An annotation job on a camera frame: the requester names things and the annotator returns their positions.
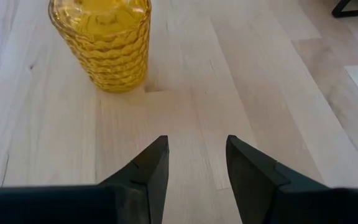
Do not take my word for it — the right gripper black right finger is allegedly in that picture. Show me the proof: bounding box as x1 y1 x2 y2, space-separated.
226 134 331 224

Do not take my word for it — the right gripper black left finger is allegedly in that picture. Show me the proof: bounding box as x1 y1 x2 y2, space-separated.
99 135 170 224

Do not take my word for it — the black metal wood shelf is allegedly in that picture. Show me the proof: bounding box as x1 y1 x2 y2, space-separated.
331 0 358 19

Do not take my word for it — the small yellow textured glass vase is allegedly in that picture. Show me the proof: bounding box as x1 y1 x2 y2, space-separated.
47 0 152 93

